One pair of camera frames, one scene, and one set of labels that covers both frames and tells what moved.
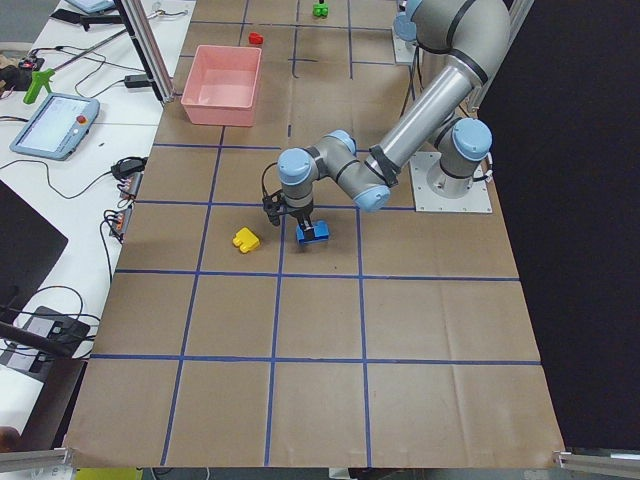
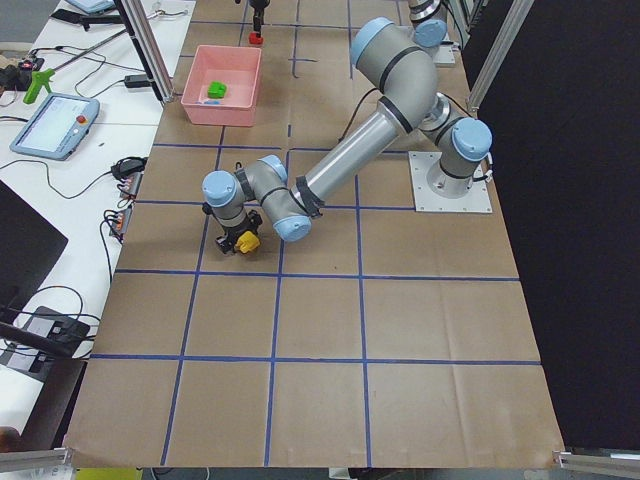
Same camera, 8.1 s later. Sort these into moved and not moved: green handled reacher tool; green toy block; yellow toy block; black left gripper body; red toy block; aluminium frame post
Moved: black left gripper body; green toy block
Not moved: aluminium frame post; red toy block; green handled reacher tool; yellow toy block
